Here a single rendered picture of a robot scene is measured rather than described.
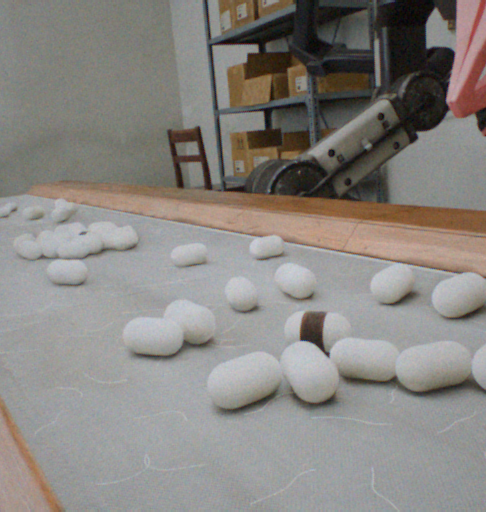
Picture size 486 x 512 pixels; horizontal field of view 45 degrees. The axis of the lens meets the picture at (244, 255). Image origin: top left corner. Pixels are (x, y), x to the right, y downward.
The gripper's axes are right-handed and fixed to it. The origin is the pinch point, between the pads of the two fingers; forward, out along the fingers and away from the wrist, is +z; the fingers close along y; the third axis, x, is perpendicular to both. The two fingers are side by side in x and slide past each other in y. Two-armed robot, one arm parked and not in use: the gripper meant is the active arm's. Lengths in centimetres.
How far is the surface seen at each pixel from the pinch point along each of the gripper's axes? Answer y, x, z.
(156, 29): -478, 62, -204
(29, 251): -38.0, -3.6, 21.8
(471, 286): 3.9, 4.8, 9.5
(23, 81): -483, 16, -88
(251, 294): -5.9, 0.2, 16.1
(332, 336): 3.1, -0.6, 16.9
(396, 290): -0.2, 4.5, 11.1
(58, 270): -23.8, -4.4, 21.8
